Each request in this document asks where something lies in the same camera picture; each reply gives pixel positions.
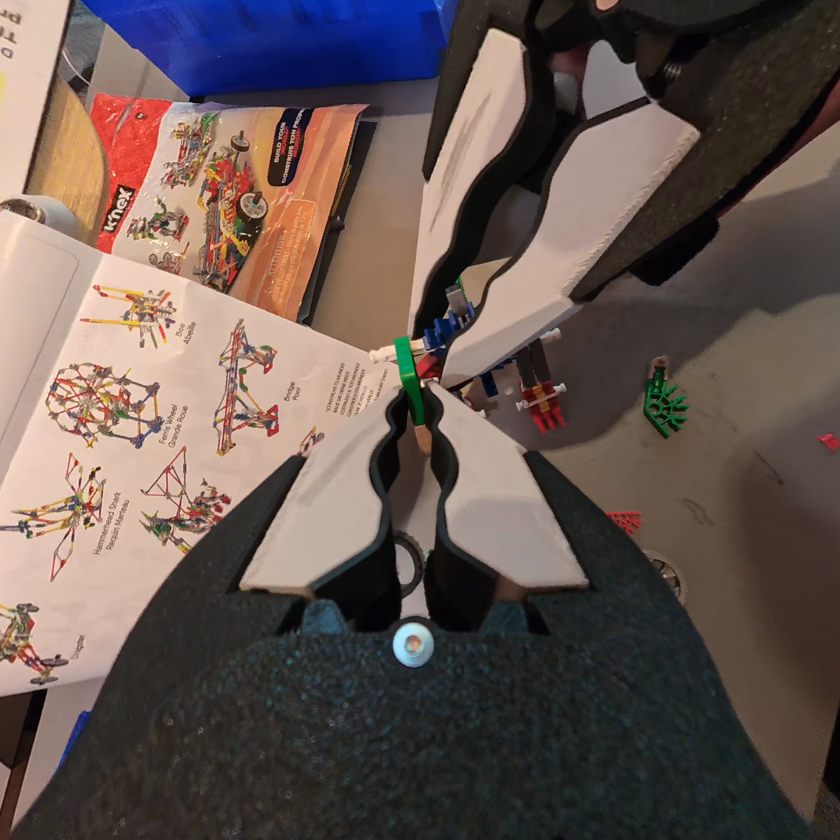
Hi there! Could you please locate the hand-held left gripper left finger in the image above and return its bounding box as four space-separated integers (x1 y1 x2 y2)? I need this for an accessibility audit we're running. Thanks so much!
241 385 413 607

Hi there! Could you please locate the blue plastic bin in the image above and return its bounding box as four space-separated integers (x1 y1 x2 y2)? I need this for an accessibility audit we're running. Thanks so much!
79 0 463 101

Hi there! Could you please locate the green fan-shaped connector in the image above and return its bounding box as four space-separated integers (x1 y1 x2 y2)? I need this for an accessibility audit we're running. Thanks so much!
393 336 429 427
642 374 691 441

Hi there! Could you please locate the colourful toy construction model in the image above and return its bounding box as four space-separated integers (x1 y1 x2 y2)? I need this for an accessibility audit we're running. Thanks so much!
394 283 574 437

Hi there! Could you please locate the large model picture poster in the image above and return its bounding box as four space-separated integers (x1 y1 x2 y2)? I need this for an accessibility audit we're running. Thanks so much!
0 210 397 699

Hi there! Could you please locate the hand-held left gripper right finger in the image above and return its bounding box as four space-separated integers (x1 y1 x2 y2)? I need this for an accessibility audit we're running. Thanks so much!
420 382 590 607

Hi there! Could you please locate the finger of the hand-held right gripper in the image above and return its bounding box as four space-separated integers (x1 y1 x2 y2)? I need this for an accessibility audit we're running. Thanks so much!
437 108 706 391
407 27 535 349

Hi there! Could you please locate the grey toy wheel hub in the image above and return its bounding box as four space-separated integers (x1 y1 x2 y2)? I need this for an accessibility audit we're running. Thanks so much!
646 552 691 607

